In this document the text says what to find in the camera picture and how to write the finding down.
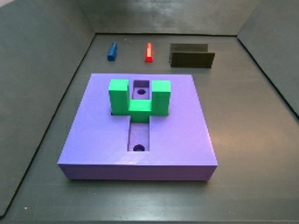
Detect red peg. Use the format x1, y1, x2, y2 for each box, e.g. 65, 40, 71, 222
144, 43, 153, 63

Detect black U-shaped bracket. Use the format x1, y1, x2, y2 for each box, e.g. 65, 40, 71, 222
169, 44, 215, 68

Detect green U-shaped block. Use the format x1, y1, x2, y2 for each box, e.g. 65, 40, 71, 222
108, 79, 171, 123

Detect blue peg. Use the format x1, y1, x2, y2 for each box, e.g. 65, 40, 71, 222
107, 42, 117, 61

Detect purple base board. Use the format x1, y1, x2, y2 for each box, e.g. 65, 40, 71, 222
59, 73, 217, 180

